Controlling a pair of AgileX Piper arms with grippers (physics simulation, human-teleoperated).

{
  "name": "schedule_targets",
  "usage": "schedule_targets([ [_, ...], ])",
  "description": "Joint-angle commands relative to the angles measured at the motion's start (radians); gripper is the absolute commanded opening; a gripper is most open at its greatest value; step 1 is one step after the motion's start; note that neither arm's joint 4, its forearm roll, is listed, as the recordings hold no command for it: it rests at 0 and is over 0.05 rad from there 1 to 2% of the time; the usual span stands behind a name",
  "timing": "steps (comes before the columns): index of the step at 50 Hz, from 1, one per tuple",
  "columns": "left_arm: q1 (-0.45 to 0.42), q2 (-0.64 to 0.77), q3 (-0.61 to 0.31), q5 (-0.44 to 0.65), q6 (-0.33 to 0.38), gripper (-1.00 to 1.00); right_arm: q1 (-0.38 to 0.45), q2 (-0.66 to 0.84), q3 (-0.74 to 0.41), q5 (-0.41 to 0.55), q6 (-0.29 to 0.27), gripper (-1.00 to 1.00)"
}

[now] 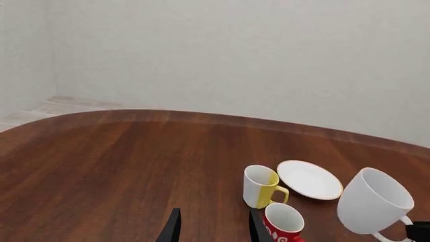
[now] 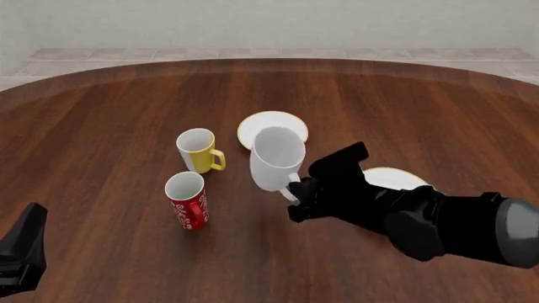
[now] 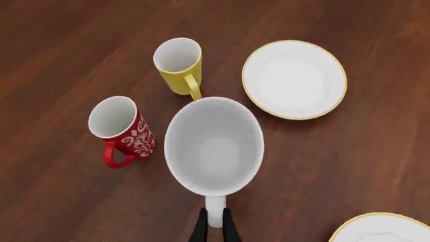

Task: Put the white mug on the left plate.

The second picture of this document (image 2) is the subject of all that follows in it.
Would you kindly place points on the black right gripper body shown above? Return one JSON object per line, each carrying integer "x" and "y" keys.
{"x": 337, "y": 167}

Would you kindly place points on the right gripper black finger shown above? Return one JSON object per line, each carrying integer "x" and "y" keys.
{"x": 302, "y": 187}
{"x": 300, "y": 211}

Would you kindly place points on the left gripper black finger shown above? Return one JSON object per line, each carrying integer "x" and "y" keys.
{"x": 29, "y": 233}

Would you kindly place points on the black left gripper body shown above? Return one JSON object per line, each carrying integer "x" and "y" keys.
{"x": 19, "y": 276}

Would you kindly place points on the plain white mug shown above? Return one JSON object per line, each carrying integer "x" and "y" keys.
{"x": 273, "y": 158}

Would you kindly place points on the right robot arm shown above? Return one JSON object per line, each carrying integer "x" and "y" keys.
{"x": 471, "y": 221}

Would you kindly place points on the white plate with gold rim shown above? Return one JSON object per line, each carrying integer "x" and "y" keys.
{"x": 273, "y": 121}
{"x": 389, "y": 180}

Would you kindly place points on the yellow and white mug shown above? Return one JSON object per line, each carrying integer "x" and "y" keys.
{"x": 201, "y": 158}

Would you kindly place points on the red mug with white lettering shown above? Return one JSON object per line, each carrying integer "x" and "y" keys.
{"x": 185, "y": 208}

